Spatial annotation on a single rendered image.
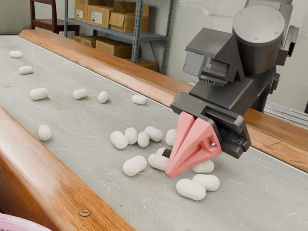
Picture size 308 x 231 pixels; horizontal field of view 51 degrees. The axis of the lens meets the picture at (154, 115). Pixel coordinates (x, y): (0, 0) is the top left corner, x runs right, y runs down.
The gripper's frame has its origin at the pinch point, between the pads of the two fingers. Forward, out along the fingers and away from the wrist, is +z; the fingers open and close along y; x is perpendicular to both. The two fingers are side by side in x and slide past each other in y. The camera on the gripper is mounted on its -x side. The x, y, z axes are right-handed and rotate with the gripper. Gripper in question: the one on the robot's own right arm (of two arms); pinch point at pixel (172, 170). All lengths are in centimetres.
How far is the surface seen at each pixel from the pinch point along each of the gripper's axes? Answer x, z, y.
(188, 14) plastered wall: 128, -153, -174
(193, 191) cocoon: 0.0, 0.7, 4.1
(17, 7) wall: 126, -102, -456
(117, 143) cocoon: 0.2, 1.0, -10.3
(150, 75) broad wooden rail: 17.0, -20.5, -33.4
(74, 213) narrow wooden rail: -9.6, 10.4, 0.9
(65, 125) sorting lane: -0.3, 3.4, -21.5
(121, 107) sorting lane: 8.7, -7.0, -24.3
